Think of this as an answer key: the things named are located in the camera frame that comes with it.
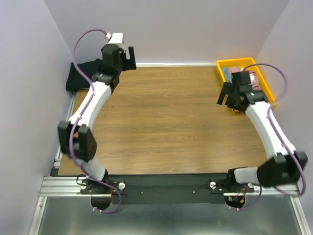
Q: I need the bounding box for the aluminium frame rail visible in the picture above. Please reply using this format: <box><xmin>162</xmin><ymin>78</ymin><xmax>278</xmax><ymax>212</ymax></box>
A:
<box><xmin>39</xmin><ymin>176</ymin><xmax>298</xmax><ymax>197</ymax></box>

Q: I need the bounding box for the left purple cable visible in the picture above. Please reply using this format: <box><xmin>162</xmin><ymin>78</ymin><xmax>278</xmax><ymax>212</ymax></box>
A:
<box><xmin>68</xmin><ymin>29</ymin><xmax>123</xmax><ymax>215</ymax></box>

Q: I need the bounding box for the black t-shirt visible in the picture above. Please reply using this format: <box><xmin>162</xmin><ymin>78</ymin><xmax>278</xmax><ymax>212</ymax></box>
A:
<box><xmin>66</xmin><ymin>58</ymin><xmax>101</xmax><ymax>92</ymax></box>

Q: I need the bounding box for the yellow plastic bin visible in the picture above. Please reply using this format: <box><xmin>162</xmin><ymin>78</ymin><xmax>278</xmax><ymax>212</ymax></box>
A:
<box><xmin>216</xmin><ymin>57</ymin><xmax>275</xmax><ymax>103</ymax></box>

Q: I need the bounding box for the light blue garment in bin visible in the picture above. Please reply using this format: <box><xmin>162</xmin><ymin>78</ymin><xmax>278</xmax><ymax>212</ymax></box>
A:
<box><xmin>223</xmin><ymin>68</ymin><xmax>232</xmax><ymax>83</ymax></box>

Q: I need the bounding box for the purple cable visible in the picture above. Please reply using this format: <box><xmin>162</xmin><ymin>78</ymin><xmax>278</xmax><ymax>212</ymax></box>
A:
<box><xmin>68</xmin><ymin>29</ymin><xmax>123</xmax><ymax>215</ymax></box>
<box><xmin>228</xmin><ymin>63</ymin><xmax>307</xmax><ymax>212</ymax></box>

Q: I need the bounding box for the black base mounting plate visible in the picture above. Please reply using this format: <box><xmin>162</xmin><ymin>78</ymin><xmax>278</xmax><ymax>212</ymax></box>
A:
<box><xmin>80</xmin><ymin>173</ymin><xmax>254</xmax><ymax>205</ymax></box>

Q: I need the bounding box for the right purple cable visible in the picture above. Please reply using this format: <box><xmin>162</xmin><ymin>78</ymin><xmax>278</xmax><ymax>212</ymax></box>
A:
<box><xmin>228</xmin><ymin>63</ymin><xmax>307</xmax><ymax>212</ymax></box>

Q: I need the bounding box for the pink t-shirt in bin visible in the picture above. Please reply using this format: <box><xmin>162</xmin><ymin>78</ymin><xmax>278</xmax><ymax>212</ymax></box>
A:
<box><xmin>228</xmin><ymin>66</ymin><xmax>261</xmax><ymax>91</ymax></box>

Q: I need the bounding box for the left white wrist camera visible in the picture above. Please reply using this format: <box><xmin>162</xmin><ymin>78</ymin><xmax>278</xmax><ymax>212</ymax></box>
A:
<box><xmin>105</xmin><ymin>32</ymin><xmax>125</xmax><ymax>50</ymax></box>

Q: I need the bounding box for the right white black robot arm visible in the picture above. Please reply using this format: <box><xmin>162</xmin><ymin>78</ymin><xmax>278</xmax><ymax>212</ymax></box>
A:
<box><xmin>217</xmin><ymin>82</ymin><xmax>308</xmax><ymax>192</ymax></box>

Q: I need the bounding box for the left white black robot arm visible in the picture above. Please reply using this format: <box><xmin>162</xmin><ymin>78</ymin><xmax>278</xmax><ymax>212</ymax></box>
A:
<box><xmin>57</xmin><ymin>44</ymin><xmax>136</xmax><ymax>193</ymax></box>

